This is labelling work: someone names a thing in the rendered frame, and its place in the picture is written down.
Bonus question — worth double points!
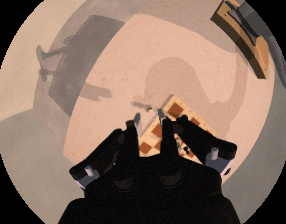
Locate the brown and tan chessboard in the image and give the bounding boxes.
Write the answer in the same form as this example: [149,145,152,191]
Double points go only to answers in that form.
[139,95,217,161]

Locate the white chess king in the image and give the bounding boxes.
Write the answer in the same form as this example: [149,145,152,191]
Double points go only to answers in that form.
[176,139,184,154]

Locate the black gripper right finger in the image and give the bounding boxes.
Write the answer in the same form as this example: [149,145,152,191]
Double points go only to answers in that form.
[157,109,237,185]

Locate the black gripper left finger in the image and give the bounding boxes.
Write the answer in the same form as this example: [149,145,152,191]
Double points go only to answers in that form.
[69,113,143,191]

